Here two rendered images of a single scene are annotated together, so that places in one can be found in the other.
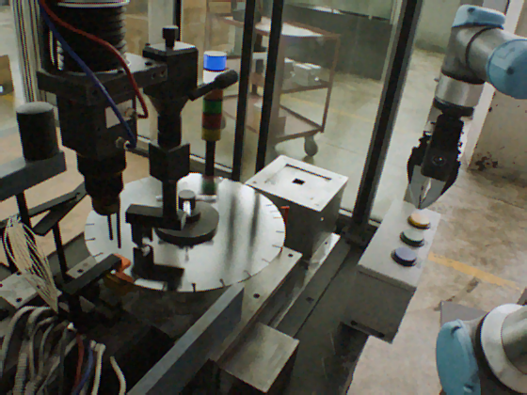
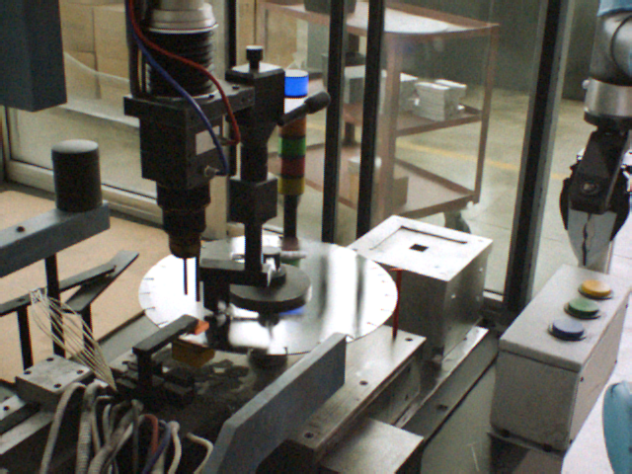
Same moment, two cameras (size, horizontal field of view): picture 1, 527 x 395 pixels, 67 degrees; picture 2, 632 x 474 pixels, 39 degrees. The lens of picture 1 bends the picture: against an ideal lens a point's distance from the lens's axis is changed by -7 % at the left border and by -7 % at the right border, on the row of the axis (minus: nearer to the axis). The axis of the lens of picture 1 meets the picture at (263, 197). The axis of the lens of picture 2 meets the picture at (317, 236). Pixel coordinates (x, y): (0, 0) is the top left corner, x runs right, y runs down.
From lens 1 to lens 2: 45 cm
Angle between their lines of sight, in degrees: 9
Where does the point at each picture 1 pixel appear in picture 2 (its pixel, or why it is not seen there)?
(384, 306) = (543, 399)
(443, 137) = (597, 159)
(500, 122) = not seen: outside the picture
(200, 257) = (291, 322)
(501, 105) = not seen: outside the picture
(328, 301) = (469, 410)
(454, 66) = (601, 66)
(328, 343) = (469, 458)
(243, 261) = (344, 325)
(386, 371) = not seen: outside the picture
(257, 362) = (367, 458)
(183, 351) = (284, 386)
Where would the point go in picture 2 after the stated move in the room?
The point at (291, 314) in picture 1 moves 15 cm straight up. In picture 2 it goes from (415, 424) to (424, 328)
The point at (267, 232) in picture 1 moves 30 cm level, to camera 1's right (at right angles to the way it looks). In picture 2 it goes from (374, 296) to (614, 314)
